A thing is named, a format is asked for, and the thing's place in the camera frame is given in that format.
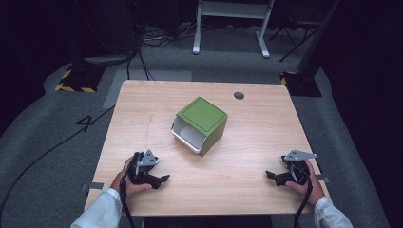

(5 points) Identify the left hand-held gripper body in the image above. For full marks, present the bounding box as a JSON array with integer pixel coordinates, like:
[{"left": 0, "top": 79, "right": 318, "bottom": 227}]
[{"left": 128, "top": 149, "right": 162, "bottom": 188}]

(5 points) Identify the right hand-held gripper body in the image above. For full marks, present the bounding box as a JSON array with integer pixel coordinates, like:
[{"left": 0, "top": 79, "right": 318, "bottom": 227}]
[{"left": 280, "top": 149, "right": 317, "bottom": 187}]

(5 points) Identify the person's left hand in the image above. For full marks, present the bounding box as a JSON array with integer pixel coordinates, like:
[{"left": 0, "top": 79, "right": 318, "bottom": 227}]
[{"left": 109, "top": 156, "right": 153, "bottom": 198}]

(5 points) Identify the person's right hand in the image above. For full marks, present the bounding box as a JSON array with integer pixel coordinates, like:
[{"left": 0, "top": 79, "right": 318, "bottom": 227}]
[{"left": 284, "top": 159, "right": 326, "bottom": 207}]

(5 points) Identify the white drawer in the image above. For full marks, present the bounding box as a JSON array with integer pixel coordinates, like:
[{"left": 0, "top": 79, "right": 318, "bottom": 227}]
[{"left": 170, "top": 115, "right": 209, "bottom": 156}]

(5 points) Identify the green drawer box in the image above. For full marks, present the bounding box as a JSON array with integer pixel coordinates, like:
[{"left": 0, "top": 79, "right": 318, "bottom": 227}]
[{"left": 175, "top": 96, "right": 229, "bottom": 158}]

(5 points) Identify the black base with hazard tape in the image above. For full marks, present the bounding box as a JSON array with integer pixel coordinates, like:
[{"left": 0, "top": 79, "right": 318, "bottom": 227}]
[
  {"left": 279, "top": 70, "right": 324, "bottom": 98},
  {"left": 54, "top": 64, "right": 106, "bottom": 94}
]

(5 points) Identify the grey stand base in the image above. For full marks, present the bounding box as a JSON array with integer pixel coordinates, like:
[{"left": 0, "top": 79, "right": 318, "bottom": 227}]
[{"left": 83, "top": 53, "right": 136, "bottom": 68}]

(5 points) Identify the dark slanted pole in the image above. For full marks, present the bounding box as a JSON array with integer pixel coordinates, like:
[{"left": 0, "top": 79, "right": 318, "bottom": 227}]
[{"left": 297, "top": 0, "right": 342, "bottom": 74}]

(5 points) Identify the white metal stand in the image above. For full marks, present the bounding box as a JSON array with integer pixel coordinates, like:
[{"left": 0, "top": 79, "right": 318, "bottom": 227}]
[{"left": 191, "top": 0, "right": 276, "bottom": 60}]

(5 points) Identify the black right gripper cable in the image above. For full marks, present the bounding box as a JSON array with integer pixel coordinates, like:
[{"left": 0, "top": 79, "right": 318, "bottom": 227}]
[{"left": 292, "top": 164, "right": 314, "bottom": 228}]

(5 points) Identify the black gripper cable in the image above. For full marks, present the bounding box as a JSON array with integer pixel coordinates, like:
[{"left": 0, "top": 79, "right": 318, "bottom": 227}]
[
  {"left": 292, "top": 164, "right": 314, "bottom": 228},
  {"left": 119, "top": 152, "right": 143, "bottom": 228}
]

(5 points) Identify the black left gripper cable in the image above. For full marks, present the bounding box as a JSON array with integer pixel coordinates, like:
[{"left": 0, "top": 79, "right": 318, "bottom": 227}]
[{"left": 119, "top": 152, "right": 143, "bottom": 228}]

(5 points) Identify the long black floor cable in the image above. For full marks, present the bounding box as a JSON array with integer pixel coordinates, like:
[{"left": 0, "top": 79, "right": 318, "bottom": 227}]
[{"left": 0, "top": 104, "right": 116, "bottom": 222}]

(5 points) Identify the bundle of black floor cables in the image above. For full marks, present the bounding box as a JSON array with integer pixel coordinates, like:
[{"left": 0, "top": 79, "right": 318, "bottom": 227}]
[{"left": 125, "top": 22, "right": 203, "bottom": 82}]

